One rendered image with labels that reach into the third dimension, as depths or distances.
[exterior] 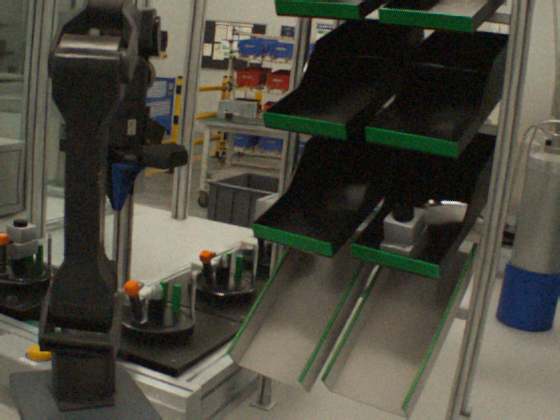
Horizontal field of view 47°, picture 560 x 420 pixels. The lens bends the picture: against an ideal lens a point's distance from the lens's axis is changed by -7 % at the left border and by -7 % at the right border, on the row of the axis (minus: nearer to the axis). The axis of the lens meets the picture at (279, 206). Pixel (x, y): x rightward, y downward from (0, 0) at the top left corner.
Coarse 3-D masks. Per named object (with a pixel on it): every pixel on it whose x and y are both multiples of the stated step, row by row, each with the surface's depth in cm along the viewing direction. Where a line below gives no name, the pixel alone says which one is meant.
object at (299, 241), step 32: (320, 160) 112; (352, 160) 115; (384, 160) 102; (288, 192) 106; (320, 192) 108; (352, 192) 107; (384, 192) 104; (256, 224) 99; (288, 224) 102; (320, 224) 101; (352, 224) 97
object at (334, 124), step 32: (352, 32) 112; (384, 32) 110; (416, 32) 103; (320, 64) 106; (352, 64) 112; (384, 64) 111; (288, 96) 100; (320, 96) 103; (352, 96) 102; (384, 96) 98; (288, 128) 95; (320, 128) 92; (352, 128) 91
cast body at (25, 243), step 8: (16, 224) 128; (24, 224) 128; (8, 232) 128; (16, 232) 128; (24, 232) 128; (32, 232) 130; (16, 240) 128; (24, 240) 128; (32, 240) 131; (8, 248) 127; (16, 248) 127; (24, 248) 129; (32, 248) 131; (8, 256) 128; (16, 256) 127; (24, 256) 129
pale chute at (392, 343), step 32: (384, 288) 105; (416, 288) 103; (448, 288) 101; (352, 320) 99; (384, 320) 101; (416, 320) 100; (448, 320) 95; (352, 352) 100; (384, 352) 98; (416, 352) 96; (352, 384) 97; (384, 384) 95; (416, 384) 89
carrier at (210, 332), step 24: (144, 288) 131; (168, 288) 122; (192, 288) 117; (144, 312) 119; (168, 312) 121; (192, 312) 118; (144, 336) 111; (168, 336) 112; (192, 336) 116; (216, 336) 118; (144, 360) 106; (168, 360) 106; (192, 360) 107
